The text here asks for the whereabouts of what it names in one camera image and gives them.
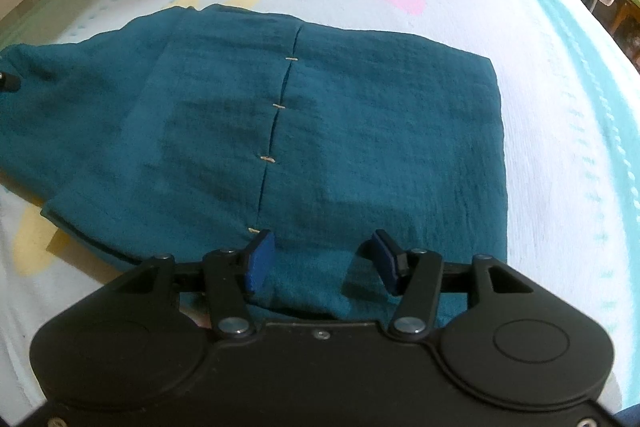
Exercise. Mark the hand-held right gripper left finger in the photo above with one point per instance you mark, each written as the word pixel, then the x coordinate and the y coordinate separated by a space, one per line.
pixel 260 262

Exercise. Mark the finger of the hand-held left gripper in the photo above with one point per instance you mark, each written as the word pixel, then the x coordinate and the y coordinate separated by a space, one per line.
pixel 9 82

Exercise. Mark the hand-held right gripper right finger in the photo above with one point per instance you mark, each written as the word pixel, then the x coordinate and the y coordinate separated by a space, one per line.
pixel 387 264

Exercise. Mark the teal button-up shirt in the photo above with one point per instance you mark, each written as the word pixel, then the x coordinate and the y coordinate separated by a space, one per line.
pixel 300 117

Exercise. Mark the pale blue striped flower blanket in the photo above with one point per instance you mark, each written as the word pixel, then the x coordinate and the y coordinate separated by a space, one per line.
pixel 550 107

